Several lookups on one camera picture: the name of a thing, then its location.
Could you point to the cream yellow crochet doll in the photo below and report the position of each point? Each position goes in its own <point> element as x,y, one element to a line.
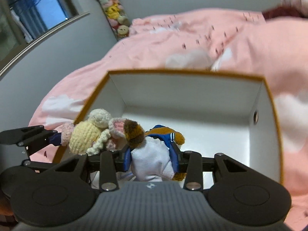
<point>100,131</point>

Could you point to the window with metal frame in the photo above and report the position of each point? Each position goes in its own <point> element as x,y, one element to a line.
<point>27,23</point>

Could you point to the orange cardboard box white inside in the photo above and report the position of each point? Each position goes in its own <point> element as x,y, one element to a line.
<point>219,112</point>

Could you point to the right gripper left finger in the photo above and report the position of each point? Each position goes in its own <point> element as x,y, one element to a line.
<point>108,163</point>

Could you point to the brown bear plush blue outfit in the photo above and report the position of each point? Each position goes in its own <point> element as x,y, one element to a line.
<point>151,152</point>

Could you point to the hanging plush toy organizer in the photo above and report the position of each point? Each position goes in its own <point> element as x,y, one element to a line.
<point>116,17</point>

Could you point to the dark red pillow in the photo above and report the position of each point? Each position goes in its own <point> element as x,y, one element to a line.
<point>281,11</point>

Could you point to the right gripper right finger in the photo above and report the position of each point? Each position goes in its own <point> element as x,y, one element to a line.
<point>190,163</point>

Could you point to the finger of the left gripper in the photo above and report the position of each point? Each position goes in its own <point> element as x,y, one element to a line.
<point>31,136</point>

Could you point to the pink cloud-print duvet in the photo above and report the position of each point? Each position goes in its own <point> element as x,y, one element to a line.
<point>236,41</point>

